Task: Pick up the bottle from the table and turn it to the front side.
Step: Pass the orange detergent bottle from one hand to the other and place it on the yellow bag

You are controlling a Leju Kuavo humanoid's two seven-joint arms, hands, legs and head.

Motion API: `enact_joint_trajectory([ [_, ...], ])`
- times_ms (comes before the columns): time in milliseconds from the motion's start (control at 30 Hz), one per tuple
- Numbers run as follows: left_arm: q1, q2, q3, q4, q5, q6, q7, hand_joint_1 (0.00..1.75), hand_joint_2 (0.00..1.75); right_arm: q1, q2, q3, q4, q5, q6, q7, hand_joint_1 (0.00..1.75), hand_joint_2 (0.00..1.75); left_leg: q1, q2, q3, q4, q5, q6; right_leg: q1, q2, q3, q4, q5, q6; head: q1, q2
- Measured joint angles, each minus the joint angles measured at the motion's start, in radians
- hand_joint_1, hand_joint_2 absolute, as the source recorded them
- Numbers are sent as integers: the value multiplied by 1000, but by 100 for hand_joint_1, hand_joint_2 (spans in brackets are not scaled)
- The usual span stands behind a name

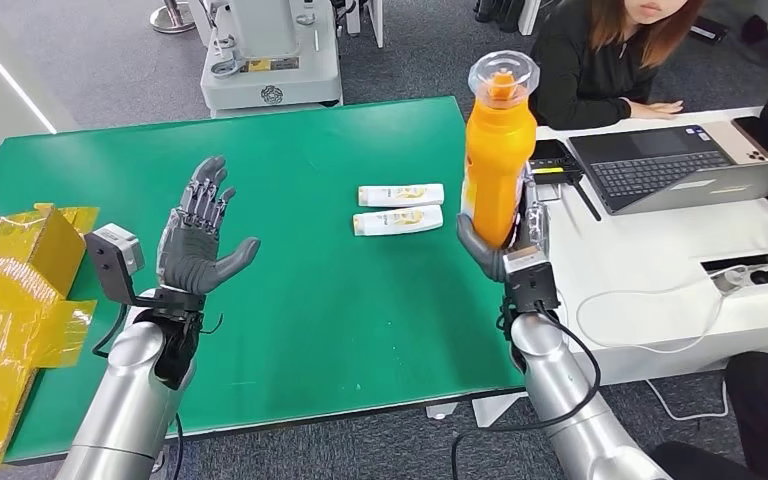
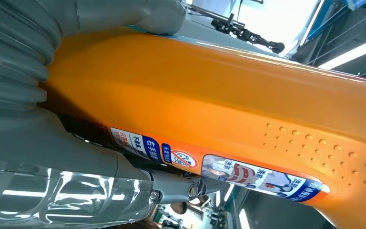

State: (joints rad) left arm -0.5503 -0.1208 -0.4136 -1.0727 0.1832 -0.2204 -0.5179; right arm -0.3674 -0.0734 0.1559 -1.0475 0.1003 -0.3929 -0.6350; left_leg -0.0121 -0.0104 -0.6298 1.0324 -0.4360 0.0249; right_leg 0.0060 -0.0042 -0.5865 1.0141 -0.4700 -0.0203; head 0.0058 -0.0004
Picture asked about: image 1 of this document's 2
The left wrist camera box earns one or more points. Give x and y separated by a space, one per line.
114 262

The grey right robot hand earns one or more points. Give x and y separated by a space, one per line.
483 255

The person's hand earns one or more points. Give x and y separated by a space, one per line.
656 109

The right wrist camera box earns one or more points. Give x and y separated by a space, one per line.
530 278

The white power strip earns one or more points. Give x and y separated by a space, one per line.
728 277

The metal stanchion base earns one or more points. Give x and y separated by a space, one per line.
172 20

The black chair base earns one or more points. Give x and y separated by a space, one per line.
496 13

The black remote controller with antennas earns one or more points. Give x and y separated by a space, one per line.
553 162

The white table foot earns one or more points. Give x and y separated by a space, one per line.
490 411
440 409

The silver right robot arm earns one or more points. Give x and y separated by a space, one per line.
576 411

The white shampoo bottle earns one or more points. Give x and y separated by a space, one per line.
394 220
397 195

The grey open laptop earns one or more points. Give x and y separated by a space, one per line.
656 169

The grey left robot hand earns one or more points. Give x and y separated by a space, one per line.
192 258

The yellow taped cardboard box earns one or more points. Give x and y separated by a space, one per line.
0 318

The white machine base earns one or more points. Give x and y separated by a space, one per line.
271 66

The black flat box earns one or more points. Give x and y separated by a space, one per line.
705 28

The white furniture panel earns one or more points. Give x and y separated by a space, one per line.
374 20

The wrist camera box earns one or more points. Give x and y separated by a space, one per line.
114 262
530 278

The gold smartphone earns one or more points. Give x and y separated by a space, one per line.
722 139

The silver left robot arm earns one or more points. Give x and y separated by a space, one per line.
126 397

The orange detergent bottle clear cap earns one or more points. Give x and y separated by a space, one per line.
496 166

